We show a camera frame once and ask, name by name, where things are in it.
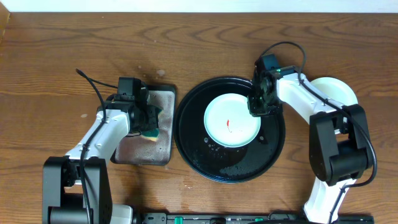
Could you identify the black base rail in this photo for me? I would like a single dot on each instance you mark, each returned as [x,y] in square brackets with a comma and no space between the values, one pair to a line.
[163,218]

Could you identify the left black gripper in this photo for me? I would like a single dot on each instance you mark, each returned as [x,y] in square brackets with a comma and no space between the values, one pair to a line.
[152,119]

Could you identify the light blue plate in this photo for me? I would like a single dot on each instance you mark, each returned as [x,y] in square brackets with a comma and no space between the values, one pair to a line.
[228,122]
[335,89]

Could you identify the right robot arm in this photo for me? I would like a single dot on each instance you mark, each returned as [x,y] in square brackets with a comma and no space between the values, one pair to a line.
[341,154]

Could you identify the round black tray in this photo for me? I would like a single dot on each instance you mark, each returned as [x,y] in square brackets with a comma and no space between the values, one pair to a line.
[217,162]

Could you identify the green yellow sponge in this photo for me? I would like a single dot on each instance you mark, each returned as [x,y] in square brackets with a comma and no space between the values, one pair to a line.
[152,130]

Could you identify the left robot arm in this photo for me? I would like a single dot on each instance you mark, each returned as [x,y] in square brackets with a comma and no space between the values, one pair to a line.
[76,186]

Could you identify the yellow plate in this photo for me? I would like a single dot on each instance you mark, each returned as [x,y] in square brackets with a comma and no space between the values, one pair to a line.
[355,99]

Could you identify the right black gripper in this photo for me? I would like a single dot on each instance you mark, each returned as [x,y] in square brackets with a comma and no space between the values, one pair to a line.
[255,111]

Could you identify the rectangular black soapy tray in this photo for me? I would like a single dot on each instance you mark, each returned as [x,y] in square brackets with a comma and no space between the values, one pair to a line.
[135,149]

